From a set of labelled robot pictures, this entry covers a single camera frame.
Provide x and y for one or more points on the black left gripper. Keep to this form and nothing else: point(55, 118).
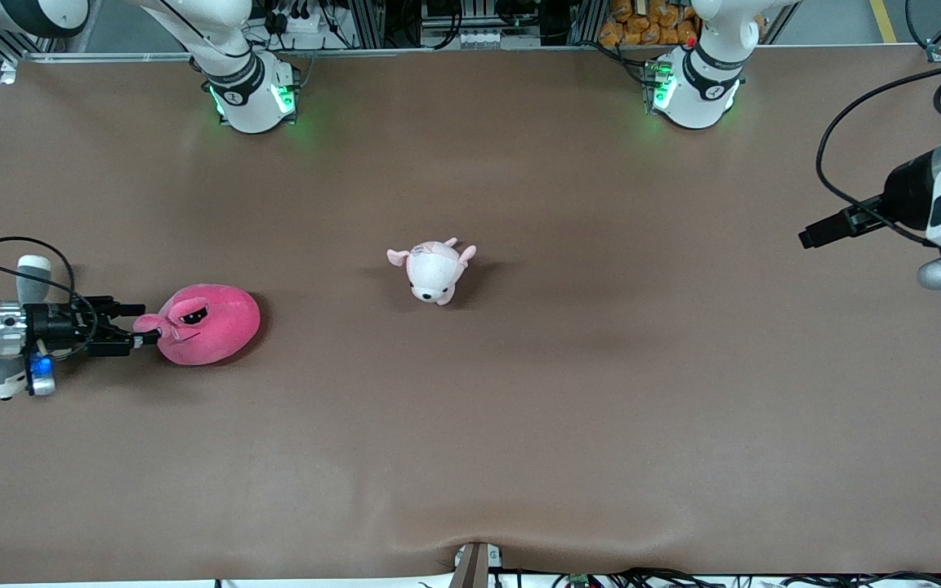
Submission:
point(905, 197)

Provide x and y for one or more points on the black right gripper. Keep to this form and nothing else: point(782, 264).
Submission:
point(48, 324)

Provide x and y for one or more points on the hot pink round plush toy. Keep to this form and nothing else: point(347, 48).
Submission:
point(217, 327)

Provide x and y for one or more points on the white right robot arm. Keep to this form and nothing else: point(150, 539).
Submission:
point(238, 82)

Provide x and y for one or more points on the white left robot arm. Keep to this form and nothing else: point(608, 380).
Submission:
point(703, 90)

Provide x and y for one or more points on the grey white plush husky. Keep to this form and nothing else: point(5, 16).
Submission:
point(33, 282)

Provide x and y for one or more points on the orange snack packets bag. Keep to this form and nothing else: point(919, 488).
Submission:
point(642, 24)

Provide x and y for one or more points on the white power strip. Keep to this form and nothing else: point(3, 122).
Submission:
point(299, 23)

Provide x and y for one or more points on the brown table mat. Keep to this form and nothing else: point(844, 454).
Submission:
point(470, 425)

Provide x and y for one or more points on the white terminal block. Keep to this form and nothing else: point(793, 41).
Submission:
point(483, 38)

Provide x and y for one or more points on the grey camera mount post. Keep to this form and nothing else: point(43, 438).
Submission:
point(474, 567)

